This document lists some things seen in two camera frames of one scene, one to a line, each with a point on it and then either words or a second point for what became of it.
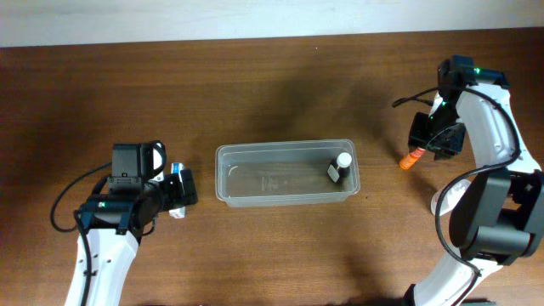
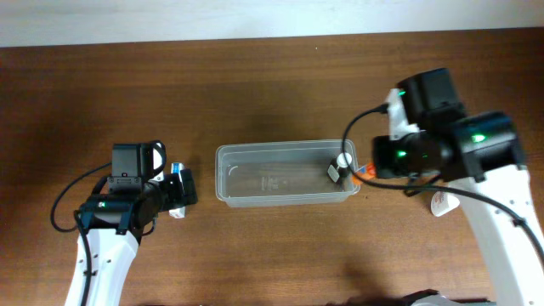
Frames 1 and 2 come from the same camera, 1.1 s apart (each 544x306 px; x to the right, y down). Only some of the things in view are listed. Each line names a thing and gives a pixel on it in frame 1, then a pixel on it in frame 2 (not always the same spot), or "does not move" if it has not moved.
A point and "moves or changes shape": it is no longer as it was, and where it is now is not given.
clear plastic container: (280, 173) does not move
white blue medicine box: (179, 212) does not move
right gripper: (453, 146) → (386, 163)
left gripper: (177, 199) does not move
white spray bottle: (450, 196) does not move
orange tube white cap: (412, 156) moves or changes shape
